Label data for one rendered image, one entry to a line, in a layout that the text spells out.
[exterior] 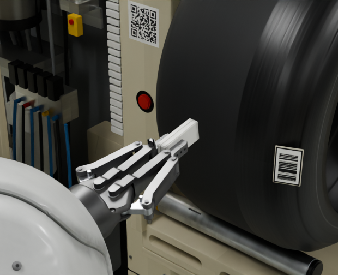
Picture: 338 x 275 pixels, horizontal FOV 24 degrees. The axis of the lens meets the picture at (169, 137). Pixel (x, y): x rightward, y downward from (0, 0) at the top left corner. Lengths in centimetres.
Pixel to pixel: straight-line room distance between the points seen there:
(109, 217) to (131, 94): 64
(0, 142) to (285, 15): 69
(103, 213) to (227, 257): 54
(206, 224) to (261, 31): 45
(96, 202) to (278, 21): 38
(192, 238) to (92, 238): 119
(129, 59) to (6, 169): 124
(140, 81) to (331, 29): 52
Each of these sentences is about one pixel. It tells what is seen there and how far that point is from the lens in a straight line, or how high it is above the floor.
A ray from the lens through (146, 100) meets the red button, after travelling 153.
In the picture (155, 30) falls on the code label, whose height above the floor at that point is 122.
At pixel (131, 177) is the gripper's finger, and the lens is 99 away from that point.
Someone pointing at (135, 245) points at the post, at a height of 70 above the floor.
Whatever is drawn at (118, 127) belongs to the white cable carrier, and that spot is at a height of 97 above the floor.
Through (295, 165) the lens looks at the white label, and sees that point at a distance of 113.
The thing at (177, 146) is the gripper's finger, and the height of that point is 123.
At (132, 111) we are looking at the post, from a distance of 157.
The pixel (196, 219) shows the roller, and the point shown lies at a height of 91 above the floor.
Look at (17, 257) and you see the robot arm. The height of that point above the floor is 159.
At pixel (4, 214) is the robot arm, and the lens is 27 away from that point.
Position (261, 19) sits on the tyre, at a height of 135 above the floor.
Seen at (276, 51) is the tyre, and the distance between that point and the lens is 111.
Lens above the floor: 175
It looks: 29 degrees down
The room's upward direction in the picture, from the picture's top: straight up
